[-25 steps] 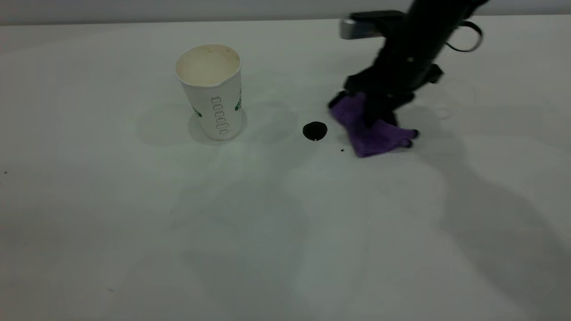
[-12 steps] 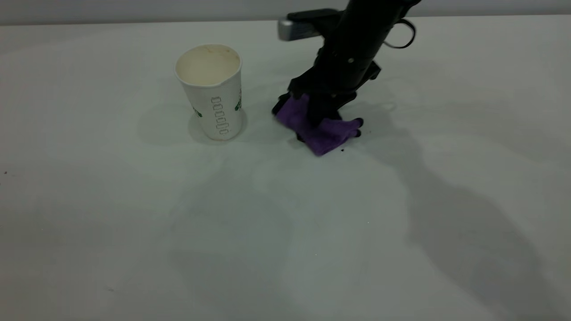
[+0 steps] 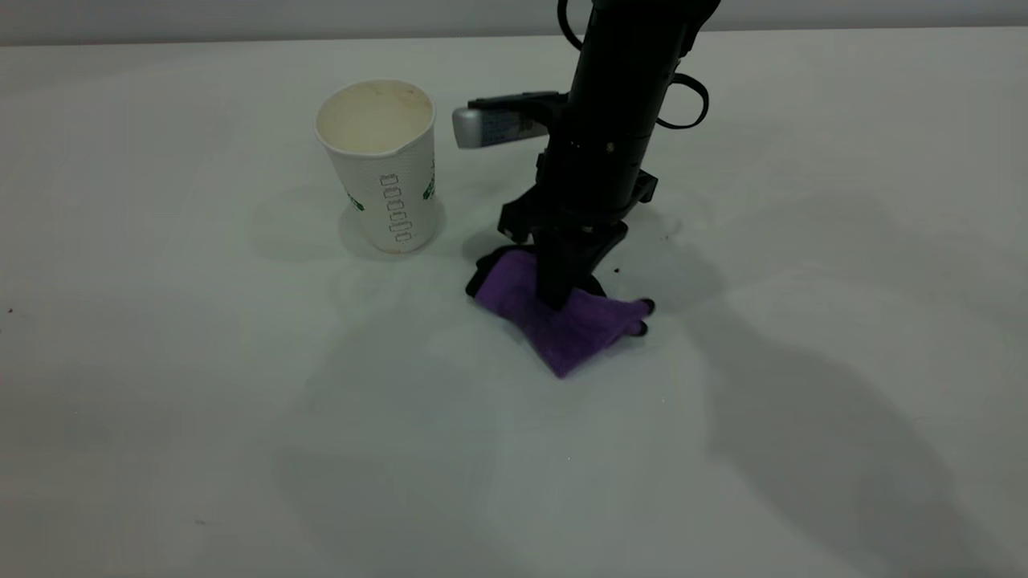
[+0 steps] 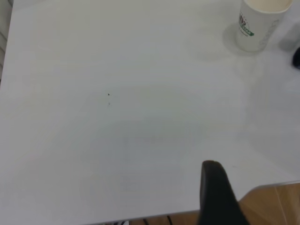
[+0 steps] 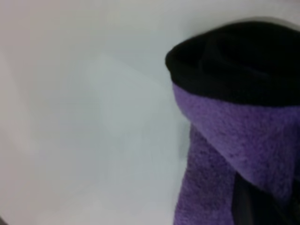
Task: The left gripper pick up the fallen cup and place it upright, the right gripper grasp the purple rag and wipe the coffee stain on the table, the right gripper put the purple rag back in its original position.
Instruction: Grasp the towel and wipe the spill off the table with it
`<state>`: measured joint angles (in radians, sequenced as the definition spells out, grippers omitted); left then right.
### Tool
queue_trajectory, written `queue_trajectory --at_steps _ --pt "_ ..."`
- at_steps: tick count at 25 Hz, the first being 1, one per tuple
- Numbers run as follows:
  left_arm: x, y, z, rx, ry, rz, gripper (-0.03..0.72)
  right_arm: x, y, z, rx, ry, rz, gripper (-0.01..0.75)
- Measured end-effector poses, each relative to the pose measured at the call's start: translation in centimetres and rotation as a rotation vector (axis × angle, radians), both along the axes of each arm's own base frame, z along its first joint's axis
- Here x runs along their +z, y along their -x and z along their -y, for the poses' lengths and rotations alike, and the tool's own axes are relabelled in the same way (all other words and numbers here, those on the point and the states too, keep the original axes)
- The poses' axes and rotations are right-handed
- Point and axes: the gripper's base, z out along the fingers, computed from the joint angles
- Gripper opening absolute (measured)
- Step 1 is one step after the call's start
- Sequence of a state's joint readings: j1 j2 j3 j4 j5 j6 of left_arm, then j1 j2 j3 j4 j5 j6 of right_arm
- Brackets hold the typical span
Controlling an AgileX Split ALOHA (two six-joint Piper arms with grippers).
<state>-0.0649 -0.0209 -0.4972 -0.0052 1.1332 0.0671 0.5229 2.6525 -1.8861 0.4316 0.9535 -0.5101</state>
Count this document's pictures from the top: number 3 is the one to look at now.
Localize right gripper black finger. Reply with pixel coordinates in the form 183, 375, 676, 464
578, 228, 628, 282
536, 233, 584, 311

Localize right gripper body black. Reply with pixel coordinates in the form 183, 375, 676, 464
498, 149, 659, 242

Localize purple cloth black trim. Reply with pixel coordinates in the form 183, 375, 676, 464
466, 245, 655, 380

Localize white paper cup green print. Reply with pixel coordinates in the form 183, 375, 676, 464
313, 79, 439, 255

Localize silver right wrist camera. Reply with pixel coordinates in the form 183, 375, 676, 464
452, 92, 568, 150

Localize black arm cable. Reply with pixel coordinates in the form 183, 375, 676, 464
656, 72, 710, 131
557, 0, 584, 51

